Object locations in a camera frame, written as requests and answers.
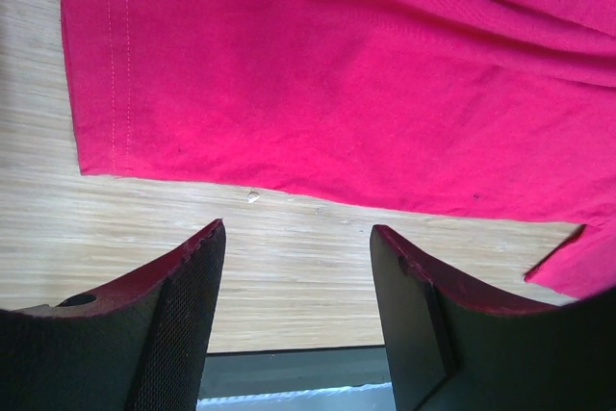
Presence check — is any white slotted cable duct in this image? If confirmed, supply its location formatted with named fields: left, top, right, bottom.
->
left=195, top=382, right=396, bottom=411

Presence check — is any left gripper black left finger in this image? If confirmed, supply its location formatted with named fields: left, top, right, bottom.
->
left=1, top=219, right=226, bottom=410

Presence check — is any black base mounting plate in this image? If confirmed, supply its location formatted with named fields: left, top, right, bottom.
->
left=198, top=346, right=391, bottom=398

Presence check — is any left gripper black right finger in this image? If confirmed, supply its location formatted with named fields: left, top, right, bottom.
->
left=370, top=225, right=615, bottom=410

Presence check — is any magenta pink t shirt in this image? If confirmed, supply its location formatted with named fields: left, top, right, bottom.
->
left=61, top=0, right=615, bottom=298

